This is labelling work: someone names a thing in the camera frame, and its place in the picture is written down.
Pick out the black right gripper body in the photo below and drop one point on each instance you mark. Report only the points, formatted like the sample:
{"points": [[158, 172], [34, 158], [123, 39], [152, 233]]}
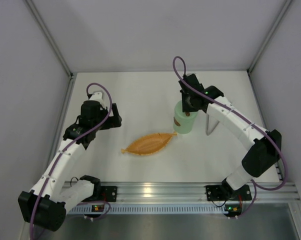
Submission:
{"points": [[189, 106]]}

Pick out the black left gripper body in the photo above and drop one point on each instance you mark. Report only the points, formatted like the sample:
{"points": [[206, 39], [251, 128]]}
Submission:
{"points": [[113, 117]]}

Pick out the green lid with wooden handle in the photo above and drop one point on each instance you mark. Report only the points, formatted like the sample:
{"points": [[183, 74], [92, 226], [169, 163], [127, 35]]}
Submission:
{"points": [[179, 112]]}

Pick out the green cylindrical lunch container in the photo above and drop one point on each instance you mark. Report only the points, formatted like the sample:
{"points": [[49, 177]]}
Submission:
{"points": [[182, 123]]}

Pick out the metal serving tongs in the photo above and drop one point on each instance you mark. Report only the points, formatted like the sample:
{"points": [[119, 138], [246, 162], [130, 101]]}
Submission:
{"points": [[210, 123]]}

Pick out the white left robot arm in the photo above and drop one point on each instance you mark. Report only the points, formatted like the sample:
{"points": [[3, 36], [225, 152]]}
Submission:
{"points": [[46, 204]]}

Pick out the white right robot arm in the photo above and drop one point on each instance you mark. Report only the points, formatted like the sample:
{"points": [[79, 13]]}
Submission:
{"points": [[262, 146]]}

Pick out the boat-shaped woven bamboo basket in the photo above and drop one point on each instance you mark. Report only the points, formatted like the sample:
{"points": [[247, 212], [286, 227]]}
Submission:
{"points": [[149, 144]]}

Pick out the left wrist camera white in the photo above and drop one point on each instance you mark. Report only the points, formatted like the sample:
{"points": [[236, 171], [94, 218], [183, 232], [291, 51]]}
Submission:
{"points": [[97, 96]]}

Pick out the aluminium mounting rail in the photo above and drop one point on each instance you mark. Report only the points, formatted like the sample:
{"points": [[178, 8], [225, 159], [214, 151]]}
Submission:
{"points": [[190, 193]]}

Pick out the slotted grey cable duct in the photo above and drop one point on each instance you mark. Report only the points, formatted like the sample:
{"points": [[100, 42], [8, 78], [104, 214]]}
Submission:
{"points": [[153, 209]]}

